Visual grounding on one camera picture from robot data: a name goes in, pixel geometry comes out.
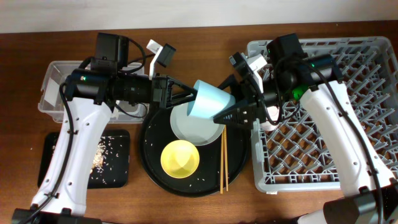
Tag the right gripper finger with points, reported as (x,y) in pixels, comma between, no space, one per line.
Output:
(241,115)
(231,83)

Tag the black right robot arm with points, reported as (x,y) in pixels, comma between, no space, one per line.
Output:
(288,73)

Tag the clear plastic waste bin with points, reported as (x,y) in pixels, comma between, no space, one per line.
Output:
(51,103)

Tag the blue cup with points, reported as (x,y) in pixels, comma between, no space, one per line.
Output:
(209,101)

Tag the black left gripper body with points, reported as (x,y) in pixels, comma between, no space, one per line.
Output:
(159,91)

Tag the pink cup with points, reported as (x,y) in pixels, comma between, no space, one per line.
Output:
(273,113)

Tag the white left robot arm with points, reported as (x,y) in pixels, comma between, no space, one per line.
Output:
(90,94)

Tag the food scraps with rice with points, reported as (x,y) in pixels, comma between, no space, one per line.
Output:
(108,155)

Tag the light grey plate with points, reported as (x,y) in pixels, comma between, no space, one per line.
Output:
(197,131)

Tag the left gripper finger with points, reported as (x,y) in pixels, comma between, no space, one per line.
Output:
(184,87)
(181,98)

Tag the yellow bowl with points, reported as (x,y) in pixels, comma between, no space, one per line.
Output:
(180,159)

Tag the grey dishwasher rack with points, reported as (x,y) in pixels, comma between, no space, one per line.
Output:
(293,157)

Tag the wooden chopstick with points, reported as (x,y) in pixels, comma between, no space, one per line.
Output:
(225,156)
(222,163)

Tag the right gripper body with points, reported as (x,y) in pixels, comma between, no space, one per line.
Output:
(252,98)

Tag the black rectangular tray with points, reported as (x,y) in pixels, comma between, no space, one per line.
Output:
(122,169)

